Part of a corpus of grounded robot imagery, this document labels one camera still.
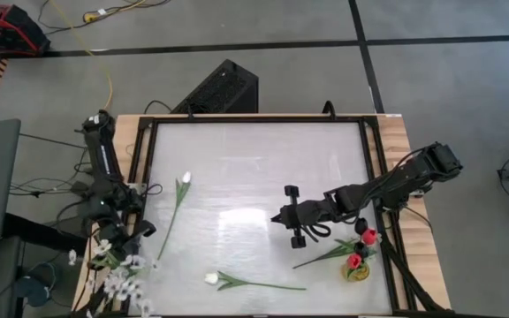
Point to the dark blue round stool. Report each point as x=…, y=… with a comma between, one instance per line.
x=35, y=285

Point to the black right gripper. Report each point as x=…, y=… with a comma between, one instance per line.
x=309, y=212

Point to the red tulip with green stem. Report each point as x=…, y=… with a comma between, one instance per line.
x=369, y=236
x=354, y=261

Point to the white tulip with green stem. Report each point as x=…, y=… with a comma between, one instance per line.
x=211, y=278
x=186, y=177

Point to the black hook clamp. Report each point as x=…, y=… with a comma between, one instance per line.
x=328, y=108

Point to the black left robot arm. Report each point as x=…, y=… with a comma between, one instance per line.
x=102, y=154

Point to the white baby's breath bunch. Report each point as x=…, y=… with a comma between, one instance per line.
x=124, y=287

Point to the small yellow glass vase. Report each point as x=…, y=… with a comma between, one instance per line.
x=360, y=276

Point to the black computer tower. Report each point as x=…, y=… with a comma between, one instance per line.
x=219, y=90

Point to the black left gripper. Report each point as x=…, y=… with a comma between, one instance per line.
x=126, y=229

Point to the red and black tool case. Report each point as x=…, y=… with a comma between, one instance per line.
x=7, y=28

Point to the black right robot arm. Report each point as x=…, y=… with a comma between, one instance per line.
x=413, y=172

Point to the black tulip with green stem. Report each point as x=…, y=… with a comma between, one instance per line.
x=361, y=249
x=361, y=226

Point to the black metal table frame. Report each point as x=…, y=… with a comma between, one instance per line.
x=259, y=119

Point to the black floor beam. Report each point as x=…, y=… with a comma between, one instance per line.
x=42, y=234

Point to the white glossy work surface sheet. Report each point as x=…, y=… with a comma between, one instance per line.
x=259, y=168

